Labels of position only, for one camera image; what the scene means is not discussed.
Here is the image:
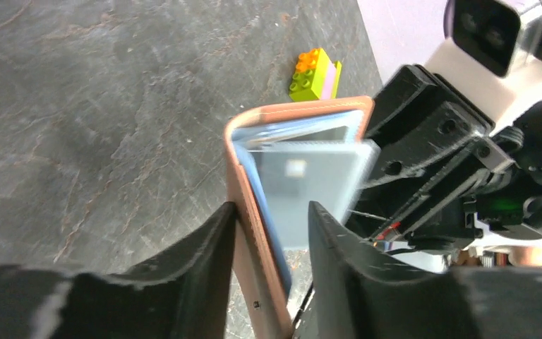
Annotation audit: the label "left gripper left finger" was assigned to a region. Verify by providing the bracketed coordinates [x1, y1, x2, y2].
[0, 202, 237, 338]

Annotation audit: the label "yellow green toy bricks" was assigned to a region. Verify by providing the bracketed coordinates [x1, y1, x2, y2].
[289, 48, 342, 102]

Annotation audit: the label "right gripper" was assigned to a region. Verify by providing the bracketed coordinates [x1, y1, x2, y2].
[345, 65, 533, 254]

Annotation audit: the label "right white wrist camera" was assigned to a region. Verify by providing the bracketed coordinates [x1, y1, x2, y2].
[424, 1, 542, 132]

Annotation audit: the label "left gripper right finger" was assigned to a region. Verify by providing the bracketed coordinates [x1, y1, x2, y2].
[295, 201, 542, 338]

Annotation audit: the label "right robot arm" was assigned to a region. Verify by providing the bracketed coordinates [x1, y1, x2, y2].
[345, 65, 542, 254]

